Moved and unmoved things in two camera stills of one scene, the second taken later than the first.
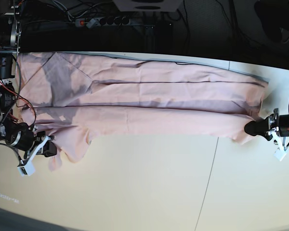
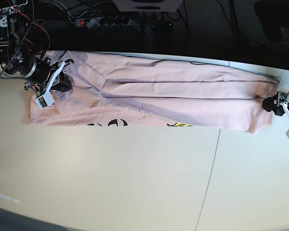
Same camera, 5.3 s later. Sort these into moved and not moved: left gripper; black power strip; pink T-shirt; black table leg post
Moved: pink T-shirt; left gripper
Not moved: black table leg post; black power strip
